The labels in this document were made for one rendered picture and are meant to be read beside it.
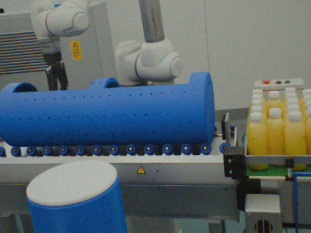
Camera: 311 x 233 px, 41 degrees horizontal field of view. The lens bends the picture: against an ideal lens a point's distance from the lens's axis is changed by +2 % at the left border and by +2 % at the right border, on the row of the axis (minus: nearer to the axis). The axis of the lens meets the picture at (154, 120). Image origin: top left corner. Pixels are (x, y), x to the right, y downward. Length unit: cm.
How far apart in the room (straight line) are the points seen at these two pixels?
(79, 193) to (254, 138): 64
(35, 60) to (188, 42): 171
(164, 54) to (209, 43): 239
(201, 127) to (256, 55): 297
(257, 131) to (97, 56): 193
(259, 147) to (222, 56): 296
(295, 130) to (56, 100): 91
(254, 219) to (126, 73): 108
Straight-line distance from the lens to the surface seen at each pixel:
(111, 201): 127
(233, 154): 144
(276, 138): 153
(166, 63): 199
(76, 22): 162
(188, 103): 151
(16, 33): 335
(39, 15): 177
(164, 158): 163
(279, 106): 173
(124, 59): 214
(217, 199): 168
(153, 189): 169
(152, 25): 200
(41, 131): 174
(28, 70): 338
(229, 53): 440
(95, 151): 171
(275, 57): 447
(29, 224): 227
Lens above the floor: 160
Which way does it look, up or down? 19 degrees down
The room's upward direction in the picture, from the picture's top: 7 degrees counter-clockwise
